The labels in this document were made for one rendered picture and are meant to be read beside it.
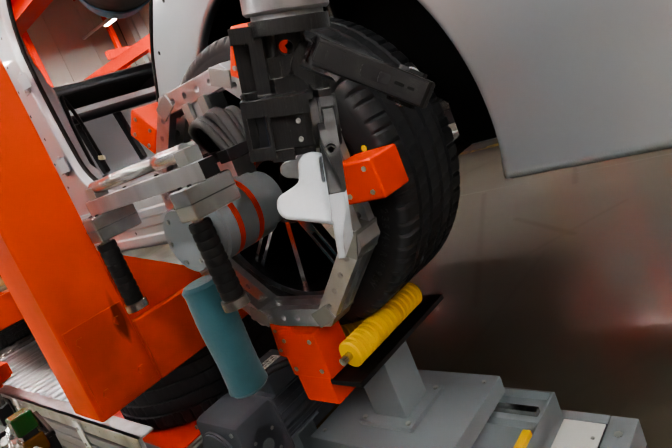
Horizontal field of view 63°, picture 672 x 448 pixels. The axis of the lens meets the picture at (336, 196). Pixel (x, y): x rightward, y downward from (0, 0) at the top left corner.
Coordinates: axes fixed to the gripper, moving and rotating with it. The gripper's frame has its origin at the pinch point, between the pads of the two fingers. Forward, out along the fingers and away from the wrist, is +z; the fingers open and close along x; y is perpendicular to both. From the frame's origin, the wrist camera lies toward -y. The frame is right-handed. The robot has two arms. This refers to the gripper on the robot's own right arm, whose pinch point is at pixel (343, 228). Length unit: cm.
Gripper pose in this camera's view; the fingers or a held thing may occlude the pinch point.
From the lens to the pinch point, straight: 53.2
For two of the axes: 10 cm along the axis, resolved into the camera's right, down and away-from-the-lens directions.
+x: 0.8, 3.0, -9.5
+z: 1.4, 9.4, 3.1
